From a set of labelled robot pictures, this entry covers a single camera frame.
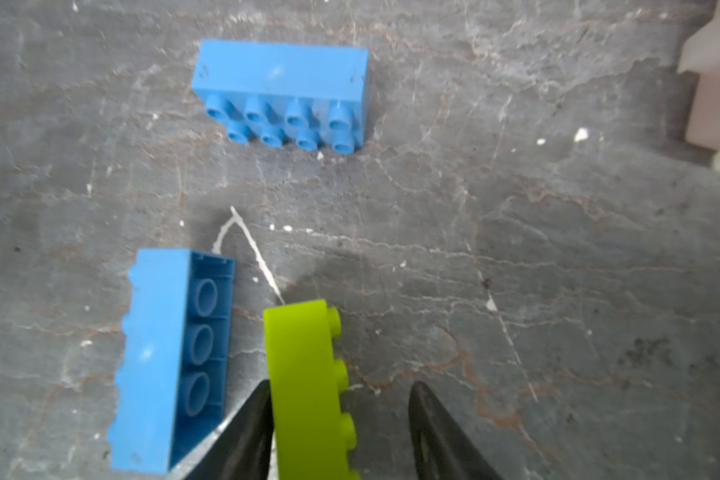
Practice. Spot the white three-compartment bin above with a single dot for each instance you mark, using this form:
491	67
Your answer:
701	54

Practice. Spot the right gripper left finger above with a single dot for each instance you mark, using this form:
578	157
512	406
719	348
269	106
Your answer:
243	448

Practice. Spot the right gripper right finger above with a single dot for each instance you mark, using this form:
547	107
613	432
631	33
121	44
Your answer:
442	450

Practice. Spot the blue lego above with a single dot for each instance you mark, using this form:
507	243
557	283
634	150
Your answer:
171	382
308	95

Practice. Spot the green lego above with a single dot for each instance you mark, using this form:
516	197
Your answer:
313	434

